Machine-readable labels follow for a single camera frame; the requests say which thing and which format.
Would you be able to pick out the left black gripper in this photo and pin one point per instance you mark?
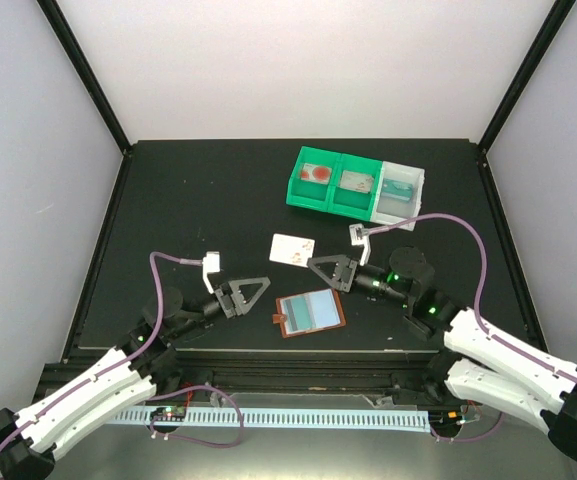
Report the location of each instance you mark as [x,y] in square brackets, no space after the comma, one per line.
[227,290]

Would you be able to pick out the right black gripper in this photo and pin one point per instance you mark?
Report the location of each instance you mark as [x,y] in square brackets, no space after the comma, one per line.
[344,273]

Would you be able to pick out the brown leather card holder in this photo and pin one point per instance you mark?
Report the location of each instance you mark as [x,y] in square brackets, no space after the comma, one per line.
[309,313]

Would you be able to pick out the pink white numbered card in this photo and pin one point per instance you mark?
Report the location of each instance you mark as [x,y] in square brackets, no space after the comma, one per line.
[291,250]

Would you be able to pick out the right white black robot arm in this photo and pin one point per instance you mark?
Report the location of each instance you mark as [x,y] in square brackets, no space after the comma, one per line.
[478,360]

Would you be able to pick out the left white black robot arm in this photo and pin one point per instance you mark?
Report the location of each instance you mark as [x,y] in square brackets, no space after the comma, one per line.
[140,367]

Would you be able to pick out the white card in middle bin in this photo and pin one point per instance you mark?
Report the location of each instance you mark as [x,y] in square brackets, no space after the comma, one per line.
[356,181]

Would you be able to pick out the teal card in white bin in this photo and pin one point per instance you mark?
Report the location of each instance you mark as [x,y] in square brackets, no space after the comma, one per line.
[398,190]

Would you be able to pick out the card with red circles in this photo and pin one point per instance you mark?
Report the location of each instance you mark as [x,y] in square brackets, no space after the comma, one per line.
[315,173]

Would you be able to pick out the middle green plastic bin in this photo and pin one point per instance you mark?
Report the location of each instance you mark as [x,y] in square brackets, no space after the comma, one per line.
[349,203]

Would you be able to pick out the green plastic bin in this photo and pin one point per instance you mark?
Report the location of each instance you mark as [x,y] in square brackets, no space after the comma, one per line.
[310,183]
[349,203]

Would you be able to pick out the left green plastic bin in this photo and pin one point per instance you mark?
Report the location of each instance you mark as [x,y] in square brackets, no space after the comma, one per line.
[310,183]

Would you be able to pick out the white plastic bin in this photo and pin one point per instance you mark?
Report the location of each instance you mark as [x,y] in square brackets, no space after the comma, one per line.
[388,211]

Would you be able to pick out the left small circuit board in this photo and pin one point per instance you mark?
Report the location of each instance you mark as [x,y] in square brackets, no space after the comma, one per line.
[168,414]

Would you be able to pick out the small circuit board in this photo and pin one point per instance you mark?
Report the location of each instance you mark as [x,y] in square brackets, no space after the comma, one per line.
[449,417]
[168,414]

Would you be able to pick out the right small circuit board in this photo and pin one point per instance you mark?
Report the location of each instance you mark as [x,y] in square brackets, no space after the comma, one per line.
[449,417]

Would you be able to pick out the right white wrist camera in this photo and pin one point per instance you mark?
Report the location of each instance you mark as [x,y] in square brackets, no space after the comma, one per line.
[360,237]

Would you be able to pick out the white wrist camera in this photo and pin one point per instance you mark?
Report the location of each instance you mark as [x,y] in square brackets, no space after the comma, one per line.
[211,263]
[360,237]

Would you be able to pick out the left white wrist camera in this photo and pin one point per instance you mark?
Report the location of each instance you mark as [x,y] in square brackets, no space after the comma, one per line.
[211,263]

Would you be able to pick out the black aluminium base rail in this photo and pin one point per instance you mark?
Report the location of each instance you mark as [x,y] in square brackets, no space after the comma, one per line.
[404,377]

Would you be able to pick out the white slotted cable duct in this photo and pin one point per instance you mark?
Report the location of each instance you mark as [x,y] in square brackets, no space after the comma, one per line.
[277,418]

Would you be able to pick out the right black frame post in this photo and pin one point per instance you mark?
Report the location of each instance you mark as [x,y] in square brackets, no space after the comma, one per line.
[540,45]

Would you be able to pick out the black frame post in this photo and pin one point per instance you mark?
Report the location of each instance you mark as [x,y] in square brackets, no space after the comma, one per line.
[540,45]
[72,48]

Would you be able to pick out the left black frame post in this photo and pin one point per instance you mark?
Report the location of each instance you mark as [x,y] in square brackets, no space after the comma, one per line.
[72,48]

